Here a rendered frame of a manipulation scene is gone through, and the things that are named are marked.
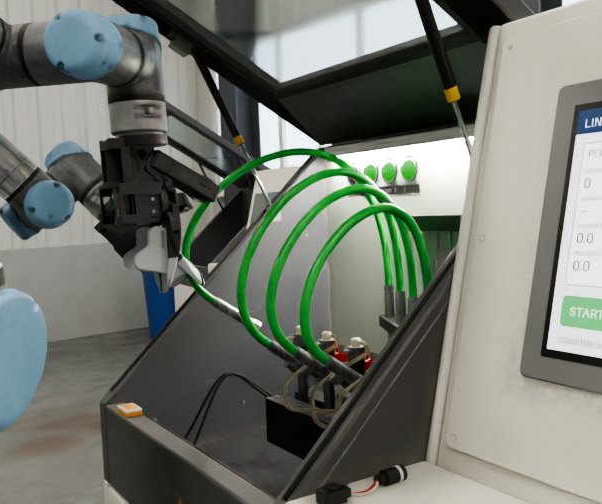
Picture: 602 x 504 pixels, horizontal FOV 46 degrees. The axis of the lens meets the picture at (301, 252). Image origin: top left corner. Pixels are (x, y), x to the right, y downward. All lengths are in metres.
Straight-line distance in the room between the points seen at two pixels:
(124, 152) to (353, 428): 0.46
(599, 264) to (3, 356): 0.59
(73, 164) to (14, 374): 0.77
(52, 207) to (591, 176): 0.78
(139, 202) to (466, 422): 0.50
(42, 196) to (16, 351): 0.59
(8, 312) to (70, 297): 7.45
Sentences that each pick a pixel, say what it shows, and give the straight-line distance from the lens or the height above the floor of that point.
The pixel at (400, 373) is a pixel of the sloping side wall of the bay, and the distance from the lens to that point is 0.93.
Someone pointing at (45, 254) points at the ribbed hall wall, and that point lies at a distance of 7.92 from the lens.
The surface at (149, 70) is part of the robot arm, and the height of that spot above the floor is 1.50.
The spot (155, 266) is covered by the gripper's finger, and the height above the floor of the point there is 1.24.
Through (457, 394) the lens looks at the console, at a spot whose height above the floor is 1.07.
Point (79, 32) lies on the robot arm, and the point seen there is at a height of 1.52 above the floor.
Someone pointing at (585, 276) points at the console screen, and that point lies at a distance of 0.83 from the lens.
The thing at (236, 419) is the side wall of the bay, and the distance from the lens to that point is 1.58.
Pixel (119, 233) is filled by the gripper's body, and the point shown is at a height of 1.28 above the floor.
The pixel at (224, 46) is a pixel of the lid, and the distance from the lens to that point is 1.51.
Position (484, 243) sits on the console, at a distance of 0.94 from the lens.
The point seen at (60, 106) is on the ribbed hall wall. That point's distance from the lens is 8.14.
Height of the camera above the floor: 1.32
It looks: 4 degrees down
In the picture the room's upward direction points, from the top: 2 degrees counter-clockwise
